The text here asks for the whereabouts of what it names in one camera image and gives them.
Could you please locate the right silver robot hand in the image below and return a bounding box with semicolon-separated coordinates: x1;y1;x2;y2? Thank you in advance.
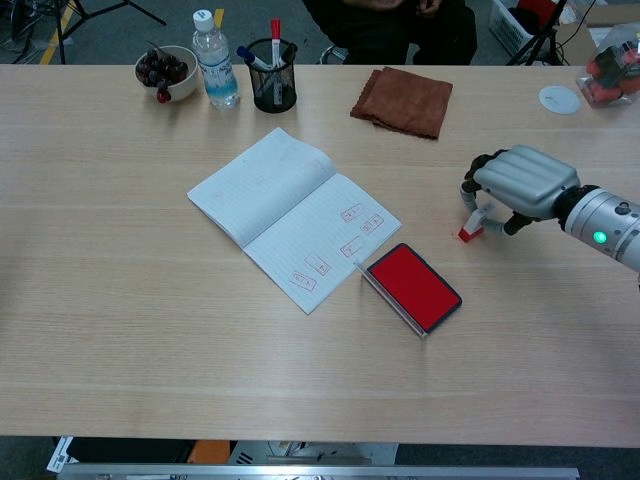
459;144;582;237

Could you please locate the red and white stamp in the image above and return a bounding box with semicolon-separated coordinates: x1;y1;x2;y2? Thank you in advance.
458;209;489;245

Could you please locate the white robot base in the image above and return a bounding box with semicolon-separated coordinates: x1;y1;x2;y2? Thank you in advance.
228;440;400;467

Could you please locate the open white lined notebook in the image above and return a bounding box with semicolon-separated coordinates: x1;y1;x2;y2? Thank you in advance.
186;126;403;316

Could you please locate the white round table grommet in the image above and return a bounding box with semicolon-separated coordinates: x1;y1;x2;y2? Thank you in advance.
538;84;583;117

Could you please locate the clear bag of red items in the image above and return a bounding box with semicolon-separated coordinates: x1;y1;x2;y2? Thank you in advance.
574;40;640;110

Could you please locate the black light stand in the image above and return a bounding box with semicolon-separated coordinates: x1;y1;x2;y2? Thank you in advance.
506;0;572;67

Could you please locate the folded brown cloth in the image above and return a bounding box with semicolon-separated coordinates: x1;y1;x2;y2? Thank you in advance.
349;66;454;141

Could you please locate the cardboard box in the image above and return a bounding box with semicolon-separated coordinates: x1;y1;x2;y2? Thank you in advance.
553;0;640;67

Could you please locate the white plastic basket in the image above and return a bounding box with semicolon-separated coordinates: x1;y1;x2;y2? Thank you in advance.
488;0;539;52

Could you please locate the red ink pad case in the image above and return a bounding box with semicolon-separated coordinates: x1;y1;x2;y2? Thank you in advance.
353;242;463;340

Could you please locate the seated person in black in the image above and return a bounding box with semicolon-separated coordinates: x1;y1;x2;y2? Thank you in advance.
301;0;479;67

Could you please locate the chrome stool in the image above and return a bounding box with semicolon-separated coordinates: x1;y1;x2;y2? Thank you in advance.
319;43;352;66

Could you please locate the black mesh pen holder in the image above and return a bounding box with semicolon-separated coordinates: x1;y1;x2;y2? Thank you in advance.
245;38;299;114

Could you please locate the red capped marker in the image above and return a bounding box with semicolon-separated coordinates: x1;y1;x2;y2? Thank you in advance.
269;18;283;70

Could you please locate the blue capped marker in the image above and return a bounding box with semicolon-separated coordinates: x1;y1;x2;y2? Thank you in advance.
236;45;274;72

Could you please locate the clear plastic water bottle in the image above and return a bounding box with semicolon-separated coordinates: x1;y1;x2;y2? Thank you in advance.
192;8;241;111

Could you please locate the white bowl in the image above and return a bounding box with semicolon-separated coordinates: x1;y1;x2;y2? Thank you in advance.
134;45;200;103

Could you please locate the dark grape bunch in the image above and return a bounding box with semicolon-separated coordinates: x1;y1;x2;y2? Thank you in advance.
135;47;190;105

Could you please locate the orange box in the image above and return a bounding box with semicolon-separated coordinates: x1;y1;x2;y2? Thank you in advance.
186;439;237;466

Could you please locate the black tripod stand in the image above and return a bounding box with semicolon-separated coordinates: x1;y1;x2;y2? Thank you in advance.
9;0;168;66

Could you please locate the white paper with code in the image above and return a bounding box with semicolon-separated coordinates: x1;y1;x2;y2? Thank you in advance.
45;436;77;474

